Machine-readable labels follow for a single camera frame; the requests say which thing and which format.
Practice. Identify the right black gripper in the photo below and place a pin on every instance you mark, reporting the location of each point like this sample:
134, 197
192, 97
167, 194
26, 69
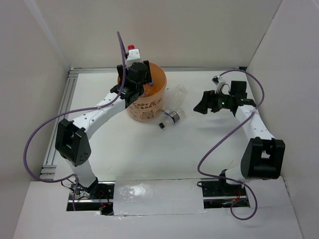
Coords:
208, 101

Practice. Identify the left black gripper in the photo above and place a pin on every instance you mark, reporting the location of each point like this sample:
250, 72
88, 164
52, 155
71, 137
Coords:
149, 77

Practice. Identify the clear crushed bottle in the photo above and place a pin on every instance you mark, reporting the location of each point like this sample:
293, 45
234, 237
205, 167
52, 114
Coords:
177, 97

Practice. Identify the clear bottle black label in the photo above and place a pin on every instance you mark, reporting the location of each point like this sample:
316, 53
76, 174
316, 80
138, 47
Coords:
172, 119

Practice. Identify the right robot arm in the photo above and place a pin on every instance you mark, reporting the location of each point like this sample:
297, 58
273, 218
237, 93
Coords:
263, 156

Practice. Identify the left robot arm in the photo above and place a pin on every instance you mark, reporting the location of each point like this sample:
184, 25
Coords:
72, 140

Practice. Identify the orange plastic capybara bin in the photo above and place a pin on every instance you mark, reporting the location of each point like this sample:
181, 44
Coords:
149, 105

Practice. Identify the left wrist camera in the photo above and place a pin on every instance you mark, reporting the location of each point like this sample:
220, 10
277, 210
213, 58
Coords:
132, 56

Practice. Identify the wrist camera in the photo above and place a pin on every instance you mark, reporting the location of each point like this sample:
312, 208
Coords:
219, 82
132, 56

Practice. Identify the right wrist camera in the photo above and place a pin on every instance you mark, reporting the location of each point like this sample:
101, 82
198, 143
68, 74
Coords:
219, 82

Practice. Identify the aluminium frame rail back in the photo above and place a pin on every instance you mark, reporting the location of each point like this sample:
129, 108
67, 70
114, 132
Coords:
166, 69

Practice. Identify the aluminium frame rail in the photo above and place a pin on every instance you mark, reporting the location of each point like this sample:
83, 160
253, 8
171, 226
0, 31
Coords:
166, 69
50, 164

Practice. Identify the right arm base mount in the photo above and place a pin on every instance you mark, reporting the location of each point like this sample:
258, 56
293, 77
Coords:
218, 194

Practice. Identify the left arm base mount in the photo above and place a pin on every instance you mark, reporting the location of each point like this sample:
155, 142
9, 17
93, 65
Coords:
101, 200

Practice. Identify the aluminium frame rail left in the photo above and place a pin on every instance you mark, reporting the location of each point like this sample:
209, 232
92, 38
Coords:
50, 164

